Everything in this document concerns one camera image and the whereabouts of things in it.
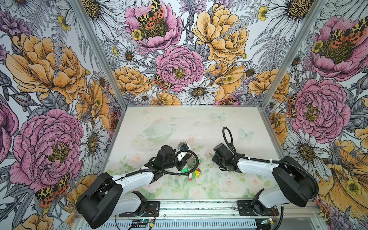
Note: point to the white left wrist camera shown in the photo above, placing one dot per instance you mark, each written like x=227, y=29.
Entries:
x=181, y=155

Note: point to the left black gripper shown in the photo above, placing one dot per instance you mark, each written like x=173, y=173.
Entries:
x=182, y=163

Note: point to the green circuit board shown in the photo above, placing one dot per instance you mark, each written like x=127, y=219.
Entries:
x=142, y=223

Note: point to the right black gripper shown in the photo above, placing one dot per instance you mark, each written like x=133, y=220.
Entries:
x=214, y=159

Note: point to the aluminium front rail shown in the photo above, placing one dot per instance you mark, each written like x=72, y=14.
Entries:
x=224, y=208

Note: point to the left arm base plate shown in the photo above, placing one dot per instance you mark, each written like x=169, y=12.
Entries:
x=149, y=209

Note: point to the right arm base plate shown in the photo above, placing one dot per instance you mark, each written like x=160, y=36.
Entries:
x=250, y=208

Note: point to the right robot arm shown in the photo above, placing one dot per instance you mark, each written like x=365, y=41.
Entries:
x=295, y=185

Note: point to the green key tag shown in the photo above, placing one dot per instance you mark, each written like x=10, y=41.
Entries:
x=185, y=170

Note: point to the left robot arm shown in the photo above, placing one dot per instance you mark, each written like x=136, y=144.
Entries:
x=118, y=196

